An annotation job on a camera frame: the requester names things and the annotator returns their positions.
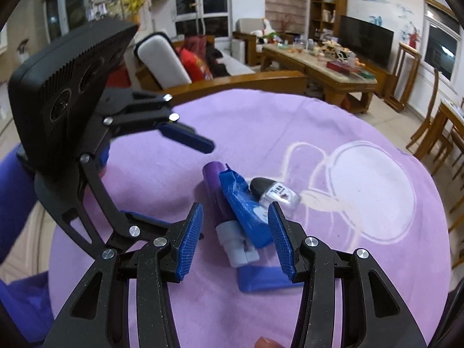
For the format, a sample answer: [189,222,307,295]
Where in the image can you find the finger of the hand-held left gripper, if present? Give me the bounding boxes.
[90,90,216,155]
[34,153,175,259]

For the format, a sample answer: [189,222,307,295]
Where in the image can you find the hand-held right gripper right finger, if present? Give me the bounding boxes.
[267,201,427,348]

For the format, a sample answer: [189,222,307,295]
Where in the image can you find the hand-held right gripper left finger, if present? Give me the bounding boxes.
[43,202,204,348]

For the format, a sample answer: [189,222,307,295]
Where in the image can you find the small clear bottle black cap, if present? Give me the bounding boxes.
[250,177,303,213]

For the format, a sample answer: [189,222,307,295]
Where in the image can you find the purple bottle with white cap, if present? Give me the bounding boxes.
[202,161,260,269]

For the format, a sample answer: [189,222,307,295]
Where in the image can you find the blue plastic wrapper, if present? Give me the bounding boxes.
[218,164,275,249]

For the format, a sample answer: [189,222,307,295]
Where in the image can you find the person's left forearm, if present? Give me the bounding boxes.
[0,144,40,265]

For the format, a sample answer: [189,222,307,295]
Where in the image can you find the flat periwinkle box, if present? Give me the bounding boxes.
[237,264,307,293]

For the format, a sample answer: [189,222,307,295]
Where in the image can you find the wooden chair back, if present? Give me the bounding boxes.
[159,70,309,98]

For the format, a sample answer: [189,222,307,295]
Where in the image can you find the red cushion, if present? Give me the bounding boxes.
[179,48,214,81]

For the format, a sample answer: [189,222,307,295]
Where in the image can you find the white sofa cushion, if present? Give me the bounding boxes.
[139,34,193,90]

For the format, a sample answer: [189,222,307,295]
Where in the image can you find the purple printed blanket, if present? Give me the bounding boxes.
[47,88,452,348]

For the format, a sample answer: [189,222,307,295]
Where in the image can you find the dark cloth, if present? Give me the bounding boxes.
[186,35,231,77]

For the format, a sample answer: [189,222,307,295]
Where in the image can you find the yellow artificial flowers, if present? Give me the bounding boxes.
[119,0,150,20]

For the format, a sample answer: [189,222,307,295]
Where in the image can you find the beige armchair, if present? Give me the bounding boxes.
[232,18,269,66]

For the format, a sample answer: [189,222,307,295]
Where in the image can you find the plush toys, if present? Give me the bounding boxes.
[254,18,280,44]

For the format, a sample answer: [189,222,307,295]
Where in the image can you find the large balcony window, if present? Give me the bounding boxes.
[174,0,233,37]

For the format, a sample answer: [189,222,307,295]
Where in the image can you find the person's blue clothing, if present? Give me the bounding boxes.
[0,271,56,345]

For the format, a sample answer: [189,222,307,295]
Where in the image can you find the wooden coffee table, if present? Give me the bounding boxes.
[260,43,379,115]

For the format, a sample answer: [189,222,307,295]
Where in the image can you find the flat red box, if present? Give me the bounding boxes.
[326,61,358,75]

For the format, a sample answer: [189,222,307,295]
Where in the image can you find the striped window blind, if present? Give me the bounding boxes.
[264,0,309,32]

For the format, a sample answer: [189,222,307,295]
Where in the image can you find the white ornate fruit rack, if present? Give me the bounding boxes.
[322,40,358,62]

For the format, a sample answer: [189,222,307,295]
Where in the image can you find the wooden dining chair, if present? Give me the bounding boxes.
[406,67,454,175]

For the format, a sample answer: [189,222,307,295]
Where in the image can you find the wooden bookshelf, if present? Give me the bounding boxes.
[311,0,349,42]

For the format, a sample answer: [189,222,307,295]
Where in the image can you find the wooden television stand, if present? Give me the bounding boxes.
[362,61,396,98]

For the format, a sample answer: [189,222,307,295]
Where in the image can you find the black television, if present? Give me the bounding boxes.
[339,15,395,69]

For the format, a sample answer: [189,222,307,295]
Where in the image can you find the wooden dining table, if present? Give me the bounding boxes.
[431,98,464,175]

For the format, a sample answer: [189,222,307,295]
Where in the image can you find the tall wooden plant stand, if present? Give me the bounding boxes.
[384,41,423,113]

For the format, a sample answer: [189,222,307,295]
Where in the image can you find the dark window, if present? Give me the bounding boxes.
[423,0,463,85]

